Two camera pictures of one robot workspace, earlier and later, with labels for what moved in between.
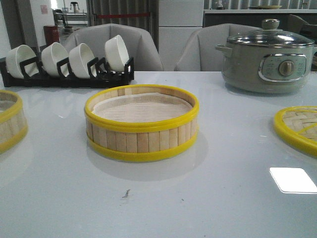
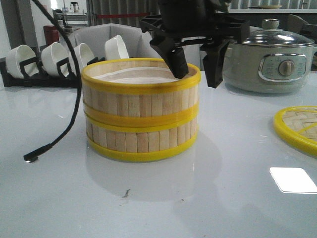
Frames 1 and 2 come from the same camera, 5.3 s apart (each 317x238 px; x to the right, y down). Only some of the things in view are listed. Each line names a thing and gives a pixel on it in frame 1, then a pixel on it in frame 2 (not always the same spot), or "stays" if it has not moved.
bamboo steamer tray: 141,122 stays
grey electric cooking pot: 268,60 stays
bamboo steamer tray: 13,130 -> 138,102
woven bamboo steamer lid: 298,126 stays
